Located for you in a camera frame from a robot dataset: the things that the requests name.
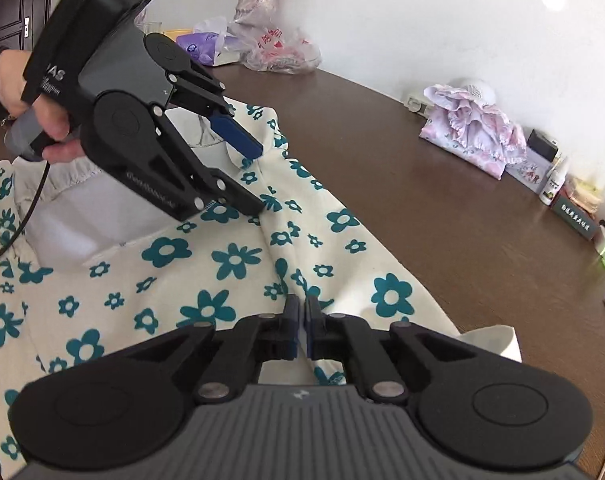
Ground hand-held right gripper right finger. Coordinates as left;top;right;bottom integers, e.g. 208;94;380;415
307;296;483;403

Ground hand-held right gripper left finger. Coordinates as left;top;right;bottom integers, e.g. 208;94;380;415
127;296;304;403

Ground yellow cardboard box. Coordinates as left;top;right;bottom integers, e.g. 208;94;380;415
160;26;196;43

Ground folded purple floral clothes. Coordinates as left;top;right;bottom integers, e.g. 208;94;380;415
420;85;528;179

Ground person's left hand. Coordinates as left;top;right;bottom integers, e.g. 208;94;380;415
0;50;83;163

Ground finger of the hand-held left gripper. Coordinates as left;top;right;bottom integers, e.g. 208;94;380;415
168;59;266;161
153;106;279;218

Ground floral patterned vase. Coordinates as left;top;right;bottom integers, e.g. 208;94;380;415
234;0;283;28

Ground floral tissue box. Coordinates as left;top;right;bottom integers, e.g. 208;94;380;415
505;152;553;193

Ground white round appliance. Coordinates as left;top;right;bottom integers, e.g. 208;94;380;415
453;78;497;106

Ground small black box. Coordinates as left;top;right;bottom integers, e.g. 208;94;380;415
527;129;561;161

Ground cream teal floral garment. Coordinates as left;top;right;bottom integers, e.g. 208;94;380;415
0;100;523;480

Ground black sign box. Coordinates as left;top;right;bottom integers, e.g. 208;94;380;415
550;195;597;242

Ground purple tissue pack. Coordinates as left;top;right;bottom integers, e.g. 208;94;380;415
175;30;240;67

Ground white power strip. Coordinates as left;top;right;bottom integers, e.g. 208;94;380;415
407;91;433;116

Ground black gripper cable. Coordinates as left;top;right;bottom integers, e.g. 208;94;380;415
0;157;50;268

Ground small white spray bottle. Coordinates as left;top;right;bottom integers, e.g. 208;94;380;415
539;157;568;206

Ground clear red printed plastic bag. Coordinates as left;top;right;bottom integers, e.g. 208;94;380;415
240;25;323;75

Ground clear yellow storage box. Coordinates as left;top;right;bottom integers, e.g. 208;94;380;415
565;175;605;213

